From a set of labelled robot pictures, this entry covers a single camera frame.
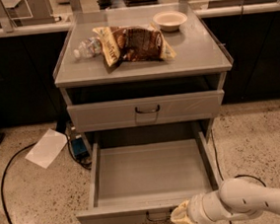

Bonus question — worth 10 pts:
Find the grey drawer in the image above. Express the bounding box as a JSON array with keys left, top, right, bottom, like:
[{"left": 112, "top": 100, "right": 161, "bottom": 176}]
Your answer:
[
  {"left": 77, "top": 137, "right": 218, "bottom": 224},
  {"left": 67, "top": 90, "right": 224, "bottom": 132}
]

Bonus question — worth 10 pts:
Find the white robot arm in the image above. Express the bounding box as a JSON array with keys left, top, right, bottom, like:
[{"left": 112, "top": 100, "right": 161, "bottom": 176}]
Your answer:
[{"left": 171, "top": 178, "right": 280, "bottom": 224}]

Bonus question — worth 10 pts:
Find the grey top drawer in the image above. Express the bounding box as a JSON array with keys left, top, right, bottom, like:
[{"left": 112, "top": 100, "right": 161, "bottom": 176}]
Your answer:
[{"left": 67, "top": 90, "right": 224, "bottom": 132}]

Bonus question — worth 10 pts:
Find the grey drawer cabinet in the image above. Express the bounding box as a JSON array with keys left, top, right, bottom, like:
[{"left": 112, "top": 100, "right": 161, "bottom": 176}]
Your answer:
[{"left": 54, "top": 3, "right": 232, "bottom": 154}]

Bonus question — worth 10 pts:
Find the blue power box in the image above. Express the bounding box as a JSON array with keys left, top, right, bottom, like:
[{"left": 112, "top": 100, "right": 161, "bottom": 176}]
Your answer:
[{"left": 71, "top": 137, "right": 89, "bottom": 159}]

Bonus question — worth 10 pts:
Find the white paper sheet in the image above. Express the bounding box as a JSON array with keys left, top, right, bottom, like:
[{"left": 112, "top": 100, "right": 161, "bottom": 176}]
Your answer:
[{"left": 26, "top": 129, "right": 67, "bottom": 169}]

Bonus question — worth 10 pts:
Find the brown chip bag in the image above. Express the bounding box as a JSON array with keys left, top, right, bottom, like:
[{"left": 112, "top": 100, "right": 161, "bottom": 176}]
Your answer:
[{"left": 93, "top": 26, "right": 176, "bottom": 66}]

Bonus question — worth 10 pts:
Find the clear plastic water bottle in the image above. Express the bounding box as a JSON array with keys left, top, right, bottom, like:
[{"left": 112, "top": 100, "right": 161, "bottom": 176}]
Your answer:
[{"left": 73, "top": 37, "right": 103, "bottom": 59}]

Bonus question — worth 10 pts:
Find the white paper bowl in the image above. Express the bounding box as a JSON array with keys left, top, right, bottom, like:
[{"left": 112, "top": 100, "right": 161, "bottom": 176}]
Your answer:
[{"left": 153, "top": 11, "right": 187, "bottom": 32}]

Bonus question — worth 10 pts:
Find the black floor cable right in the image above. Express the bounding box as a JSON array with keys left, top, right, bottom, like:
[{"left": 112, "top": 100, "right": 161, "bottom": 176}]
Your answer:
[{"left": 209, "top": 124, "right": 271, "bottom": 224}]

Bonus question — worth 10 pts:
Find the black floor cable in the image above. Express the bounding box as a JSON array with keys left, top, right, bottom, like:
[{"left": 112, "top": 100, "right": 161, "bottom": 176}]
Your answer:
[
  {"left": 0, "top": 142, "right": 45, "bottom": 224},
  {"left": 209, "top": 124, "right": 271, "bottom": 224}
]

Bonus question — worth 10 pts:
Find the black floor cable left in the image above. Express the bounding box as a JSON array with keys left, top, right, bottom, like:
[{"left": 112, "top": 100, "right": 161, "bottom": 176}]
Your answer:
[{"left": 0, "top": 142, "right": 45, "bottom": 224}]

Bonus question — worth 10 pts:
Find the dark counter with rail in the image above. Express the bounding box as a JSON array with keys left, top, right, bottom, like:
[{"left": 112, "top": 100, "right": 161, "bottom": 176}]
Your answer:
[{"left": 0, "top": 10, "right": 280, "bottom": 127}]

